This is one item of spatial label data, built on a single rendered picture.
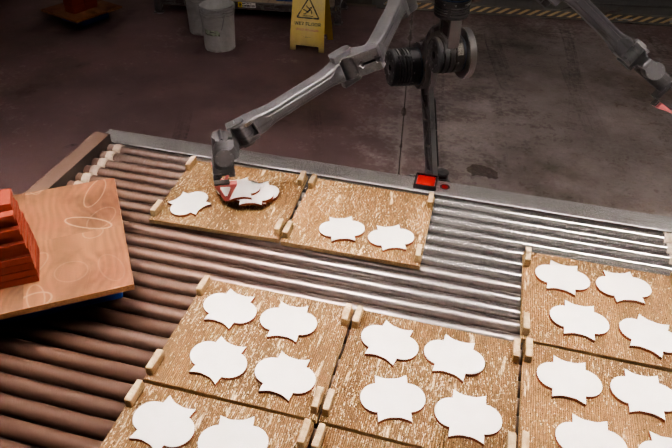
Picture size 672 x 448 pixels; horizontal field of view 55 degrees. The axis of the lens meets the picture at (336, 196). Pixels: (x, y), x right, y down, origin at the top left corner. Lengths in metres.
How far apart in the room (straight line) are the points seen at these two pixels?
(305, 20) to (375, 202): 3.60
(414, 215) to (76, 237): 0.98
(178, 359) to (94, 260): 0.35
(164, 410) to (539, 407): 0.82
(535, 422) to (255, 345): 0.66
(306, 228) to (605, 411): 0.93
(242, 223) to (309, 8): 3.70
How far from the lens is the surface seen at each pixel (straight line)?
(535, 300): 1.80
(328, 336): 1.61
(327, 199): 2.05
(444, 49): 2.57
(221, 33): 5.53
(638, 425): 1.61
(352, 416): 1.47
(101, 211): 1.92
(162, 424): 1.48
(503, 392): 1.56
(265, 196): 2.02
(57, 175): 2.30
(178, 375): 1.57
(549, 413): 1.56
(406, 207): 2.04
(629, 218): 2.24
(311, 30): 5.51
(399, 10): 2.15
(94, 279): 1.69
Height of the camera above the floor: 2.12
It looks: 35 degrees down
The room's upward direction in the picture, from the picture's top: 1 degrees clockwise
